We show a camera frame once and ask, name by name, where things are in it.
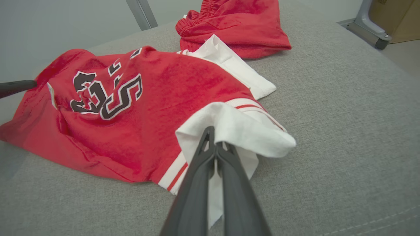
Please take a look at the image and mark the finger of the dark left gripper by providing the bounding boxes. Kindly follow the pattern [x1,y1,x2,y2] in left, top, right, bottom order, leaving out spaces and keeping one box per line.
[0,80,37,99]

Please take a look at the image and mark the brown cardboard box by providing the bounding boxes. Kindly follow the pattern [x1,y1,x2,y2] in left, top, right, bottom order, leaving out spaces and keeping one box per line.
[369,0,420,44]

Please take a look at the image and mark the grey partition foot with caster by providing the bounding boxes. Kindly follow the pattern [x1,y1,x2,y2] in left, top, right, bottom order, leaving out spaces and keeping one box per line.
[337,0,393,50]

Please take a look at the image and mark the grey partition post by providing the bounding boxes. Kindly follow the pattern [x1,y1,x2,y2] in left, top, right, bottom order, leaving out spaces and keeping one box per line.
[126,0,158,32]

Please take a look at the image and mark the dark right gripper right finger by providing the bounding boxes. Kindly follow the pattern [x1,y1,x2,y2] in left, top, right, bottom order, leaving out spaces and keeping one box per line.
[215,141,272,236]

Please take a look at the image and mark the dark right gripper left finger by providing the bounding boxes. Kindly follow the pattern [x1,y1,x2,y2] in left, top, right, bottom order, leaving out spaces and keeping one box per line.
[159,126,217,236]

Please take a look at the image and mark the red shirt with white sleeves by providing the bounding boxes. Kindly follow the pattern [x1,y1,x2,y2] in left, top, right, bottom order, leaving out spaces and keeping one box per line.
[0,34,297,230]

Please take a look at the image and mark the grey fabric sofa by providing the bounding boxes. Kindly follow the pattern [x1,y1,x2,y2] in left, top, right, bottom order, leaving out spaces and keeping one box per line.
[0,0,420,236]

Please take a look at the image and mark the red shorts with white stripe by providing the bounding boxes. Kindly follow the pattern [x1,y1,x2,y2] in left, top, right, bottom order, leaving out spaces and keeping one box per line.
[175,0,292,60]

